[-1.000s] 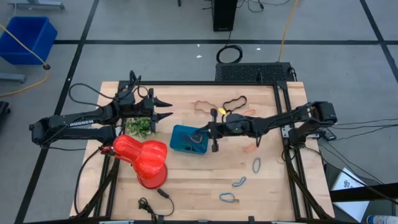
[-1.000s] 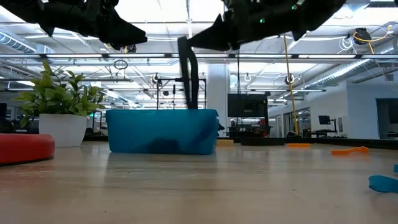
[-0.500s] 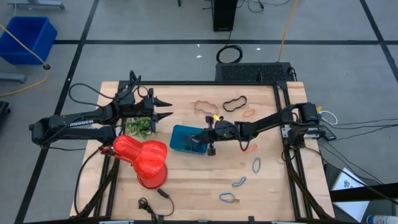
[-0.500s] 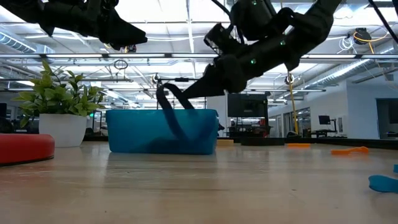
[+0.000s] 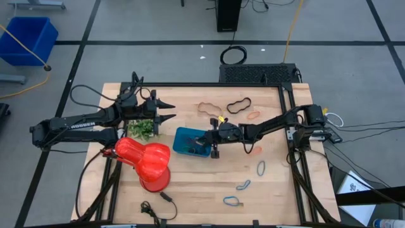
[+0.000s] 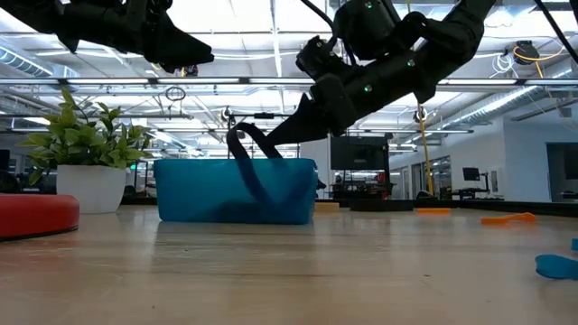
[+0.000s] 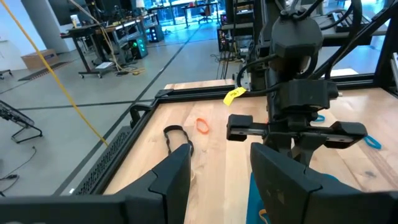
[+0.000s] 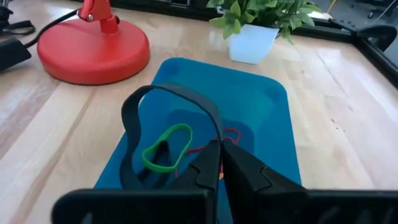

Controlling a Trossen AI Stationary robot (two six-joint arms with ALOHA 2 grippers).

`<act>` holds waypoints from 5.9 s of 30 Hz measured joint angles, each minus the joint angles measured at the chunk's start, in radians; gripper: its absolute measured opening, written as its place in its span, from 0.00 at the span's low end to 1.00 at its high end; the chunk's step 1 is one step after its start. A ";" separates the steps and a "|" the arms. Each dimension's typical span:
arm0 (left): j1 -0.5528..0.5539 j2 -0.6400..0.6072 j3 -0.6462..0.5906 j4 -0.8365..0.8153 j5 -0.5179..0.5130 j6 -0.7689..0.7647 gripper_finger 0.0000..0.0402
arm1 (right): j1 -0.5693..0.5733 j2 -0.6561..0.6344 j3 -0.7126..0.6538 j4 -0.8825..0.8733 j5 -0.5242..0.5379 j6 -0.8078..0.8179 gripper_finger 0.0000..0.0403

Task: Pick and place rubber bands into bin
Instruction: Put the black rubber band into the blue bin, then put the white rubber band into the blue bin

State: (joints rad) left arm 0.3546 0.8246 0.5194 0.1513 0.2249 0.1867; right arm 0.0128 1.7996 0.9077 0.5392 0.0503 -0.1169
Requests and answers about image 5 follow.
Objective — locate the large black rubber band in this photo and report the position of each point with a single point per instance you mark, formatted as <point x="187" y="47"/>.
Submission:
<point x="190" y="139"/>

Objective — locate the tan wavy rubber band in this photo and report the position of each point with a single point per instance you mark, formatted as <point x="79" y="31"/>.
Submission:
<point x="199" y="107"/>

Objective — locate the black mesh computer case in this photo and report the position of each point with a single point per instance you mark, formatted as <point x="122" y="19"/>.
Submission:
<point x="253" y="73"/>

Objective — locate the black computer tower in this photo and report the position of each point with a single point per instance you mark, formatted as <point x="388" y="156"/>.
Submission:
<point x="228" y="16"/>

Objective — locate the blue rubber band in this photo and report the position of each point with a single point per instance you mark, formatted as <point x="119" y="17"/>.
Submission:
<point x="224" y="200"/>
<point x="257" y="169"/>
<point x="239" y="188"/>

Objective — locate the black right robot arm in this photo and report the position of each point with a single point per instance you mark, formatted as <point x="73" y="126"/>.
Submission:
<point x="272" y="122"/>

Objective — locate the black metal bar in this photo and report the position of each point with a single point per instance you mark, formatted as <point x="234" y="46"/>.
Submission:
<point x="364" y="197"/>

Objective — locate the blue storage crate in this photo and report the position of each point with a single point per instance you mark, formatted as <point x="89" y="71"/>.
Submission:
<point x="28" y="38"/>

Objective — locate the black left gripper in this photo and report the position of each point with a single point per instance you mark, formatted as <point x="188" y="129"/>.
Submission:
<point x="133" y="107"/>

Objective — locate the white paper sheet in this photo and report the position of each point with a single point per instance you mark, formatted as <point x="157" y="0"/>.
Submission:
<point x="351" y="187"/>

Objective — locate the green plant in white pot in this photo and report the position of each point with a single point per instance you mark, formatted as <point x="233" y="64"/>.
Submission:
<point x="140" y="130"/>

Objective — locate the black wavy rubber band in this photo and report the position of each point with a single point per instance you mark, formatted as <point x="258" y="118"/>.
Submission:
<point x="227" y="109"/>

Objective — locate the white spray bottle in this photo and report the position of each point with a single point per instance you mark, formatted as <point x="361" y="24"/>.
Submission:
<point x="389" y="223"/>

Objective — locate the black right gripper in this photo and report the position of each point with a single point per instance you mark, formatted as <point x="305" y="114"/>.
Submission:
<point x="228" y="132"/>

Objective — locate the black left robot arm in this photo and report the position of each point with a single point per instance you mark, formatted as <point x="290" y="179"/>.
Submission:
<point x="82" y="124"/>

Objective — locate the blue plastic bin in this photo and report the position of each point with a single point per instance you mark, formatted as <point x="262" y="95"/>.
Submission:
<point x="182" y="134"/>

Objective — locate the black power supply box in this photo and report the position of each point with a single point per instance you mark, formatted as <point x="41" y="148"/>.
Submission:
<point x="335" y="135"/>

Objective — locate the yellow-green rubber band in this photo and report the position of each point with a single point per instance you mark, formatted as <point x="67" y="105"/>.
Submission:
<point x="190" y="151"/>

